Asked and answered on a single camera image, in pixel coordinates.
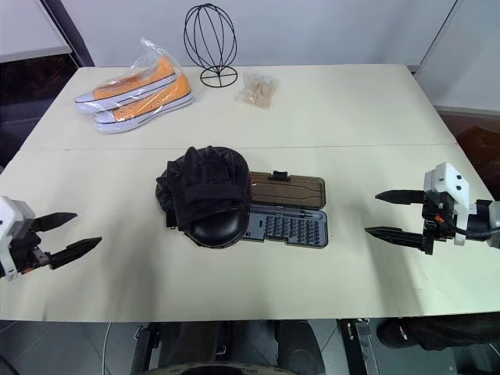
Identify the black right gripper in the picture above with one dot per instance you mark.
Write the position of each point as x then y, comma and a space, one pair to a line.
433, 224

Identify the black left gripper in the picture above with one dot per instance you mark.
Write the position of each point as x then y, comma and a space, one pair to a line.
29, 250

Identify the screwdriver bit case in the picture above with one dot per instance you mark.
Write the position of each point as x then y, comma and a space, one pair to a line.
289, 191

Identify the dark rounded shape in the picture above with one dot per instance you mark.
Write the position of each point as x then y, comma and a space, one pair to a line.
433, 330

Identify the black fabric cap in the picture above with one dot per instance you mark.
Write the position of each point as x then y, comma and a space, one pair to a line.
207, 183

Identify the orange canvas sneaker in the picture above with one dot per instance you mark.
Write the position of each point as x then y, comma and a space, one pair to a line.
156, 105
129, 84

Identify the clear bag of wooden blocks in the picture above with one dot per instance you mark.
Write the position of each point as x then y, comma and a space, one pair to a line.
258, 91

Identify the clear plastic shoe bag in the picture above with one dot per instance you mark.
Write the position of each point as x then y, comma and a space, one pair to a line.
150, 51

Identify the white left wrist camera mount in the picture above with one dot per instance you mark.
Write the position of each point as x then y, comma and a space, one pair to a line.
9, 213

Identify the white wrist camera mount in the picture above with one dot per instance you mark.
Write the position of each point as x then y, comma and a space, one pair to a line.
449, 176
9, 213

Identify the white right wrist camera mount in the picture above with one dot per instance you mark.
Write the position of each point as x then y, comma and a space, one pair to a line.
449, 176

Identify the black metal frame bracket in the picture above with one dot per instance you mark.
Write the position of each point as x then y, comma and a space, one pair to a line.
145, 347
359, 343

